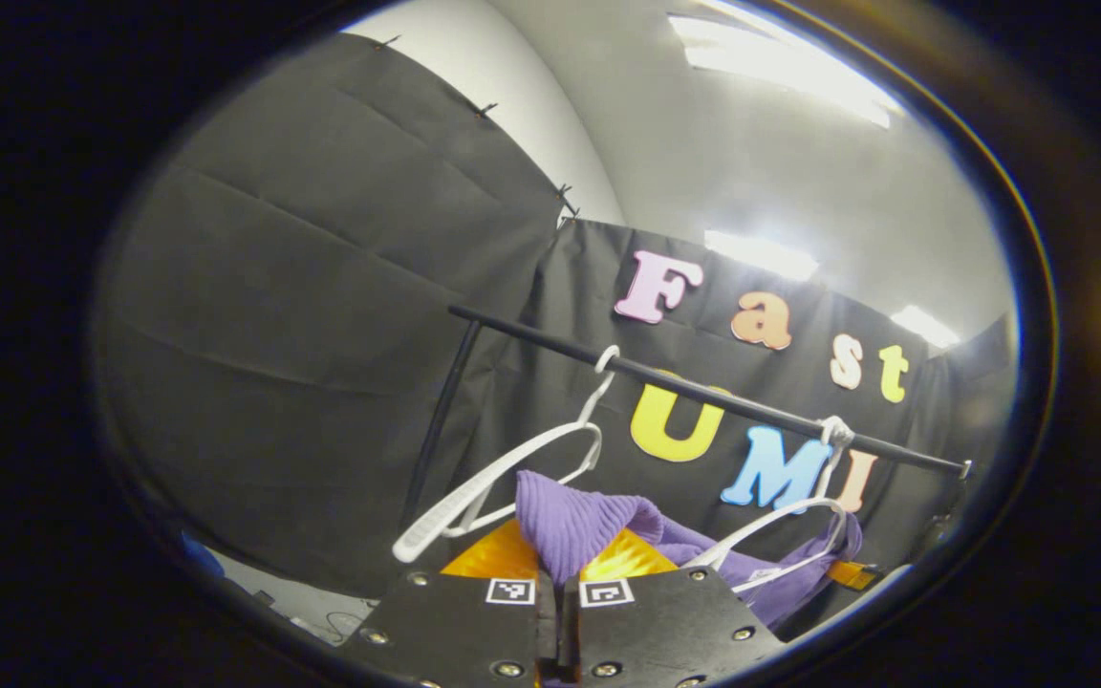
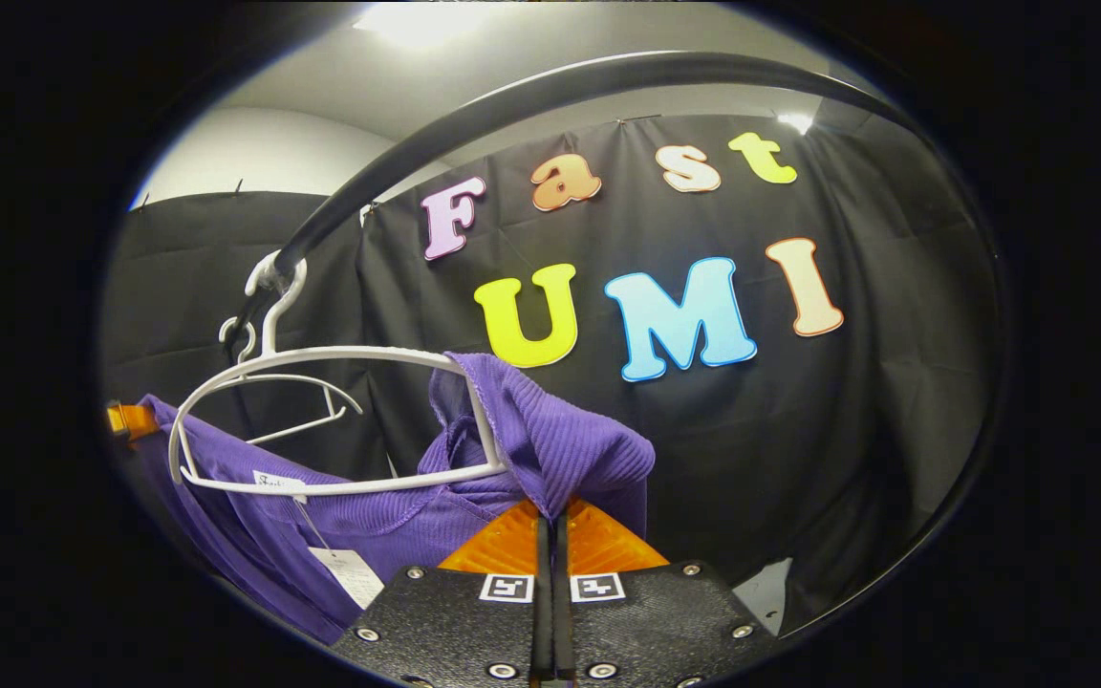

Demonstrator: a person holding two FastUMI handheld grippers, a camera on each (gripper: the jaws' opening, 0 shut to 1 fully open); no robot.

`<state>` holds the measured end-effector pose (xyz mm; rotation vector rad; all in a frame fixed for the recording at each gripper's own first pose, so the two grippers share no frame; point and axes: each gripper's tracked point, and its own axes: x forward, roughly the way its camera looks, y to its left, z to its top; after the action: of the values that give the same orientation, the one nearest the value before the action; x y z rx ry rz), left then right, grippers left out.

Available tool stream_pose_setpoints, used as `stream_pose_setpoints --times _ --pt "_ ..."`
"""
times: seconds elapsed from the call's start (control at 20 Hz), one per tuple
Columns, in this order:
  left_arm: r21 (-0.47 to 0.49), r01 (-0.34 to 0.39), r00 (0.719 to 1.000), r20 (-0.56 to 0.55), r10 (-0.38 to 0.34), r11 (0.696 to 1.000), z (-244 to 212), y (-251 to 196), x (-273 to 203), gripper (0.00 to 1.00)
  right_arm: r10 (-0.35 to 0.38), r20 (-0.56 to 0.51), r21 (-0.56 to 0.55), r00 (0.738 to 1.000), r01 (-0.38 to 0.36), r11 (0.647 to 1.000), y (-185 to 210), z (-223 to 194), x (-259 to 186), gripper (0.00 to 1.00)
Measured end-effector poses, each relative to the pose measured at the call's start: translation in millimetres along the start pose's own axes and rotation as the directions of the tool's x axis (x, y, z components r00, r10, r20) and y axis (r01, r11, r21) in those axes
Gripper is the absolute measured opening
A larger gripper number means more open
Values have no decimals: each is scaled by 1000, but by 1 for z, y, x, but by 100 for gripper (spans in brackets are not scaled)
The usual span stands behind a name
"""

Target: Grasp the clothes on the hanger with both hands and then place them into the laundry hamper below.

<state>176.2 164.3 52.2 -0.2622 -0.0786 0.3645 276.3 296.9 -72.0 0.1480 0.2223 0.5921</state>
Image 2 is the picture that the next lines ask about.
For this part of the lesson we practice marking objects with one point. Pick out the white clothes hanger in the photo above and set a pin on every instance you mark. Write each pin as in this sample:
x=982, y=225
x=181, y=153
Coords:
x=307, y=376
x=321, y=354

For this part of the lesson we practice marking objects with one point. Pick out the white empty clothes hanger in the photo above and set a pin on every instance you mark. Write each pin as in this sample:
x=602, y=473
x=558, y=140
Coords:
x=307, y=376

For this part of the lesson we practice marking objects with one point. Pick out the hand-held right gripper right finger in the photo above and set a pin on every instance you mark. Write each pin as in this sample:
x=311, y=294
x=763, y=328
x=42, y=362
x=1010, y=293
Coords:
x=656, y=621

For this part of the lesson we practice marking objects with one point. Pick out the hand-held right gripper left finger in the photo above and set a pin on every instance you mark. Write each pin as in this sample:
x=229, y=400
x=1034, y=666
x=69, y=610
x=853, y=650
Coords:
x=455, y=621

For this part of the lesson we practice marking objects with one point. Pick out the black backdrop cloth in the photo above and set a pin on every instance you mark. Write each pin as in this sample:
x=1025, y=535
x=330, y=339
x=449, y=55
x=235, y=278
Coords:
x=847, y=430

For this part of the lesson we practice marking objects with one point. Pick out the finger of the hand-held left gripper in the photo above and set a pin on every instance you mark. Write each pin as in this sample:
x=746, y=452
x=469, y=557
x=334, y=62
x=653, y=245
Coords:
x=135, y=419

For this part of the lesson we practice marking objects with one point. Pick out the purple ribbed garment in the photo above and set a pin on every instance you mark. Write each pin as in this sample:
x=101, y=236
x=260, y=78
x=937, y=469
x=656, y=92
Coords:
x=550, y=440

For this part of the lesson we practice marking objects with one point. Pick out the black garment rack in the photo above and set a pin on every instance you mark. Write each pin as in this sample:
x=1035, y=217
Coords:
x=531, y=96

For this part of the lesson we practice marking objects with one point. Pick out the large ceiling light panel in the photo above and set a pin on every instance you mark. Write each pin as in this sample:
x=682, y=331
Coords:
x=417, y=19

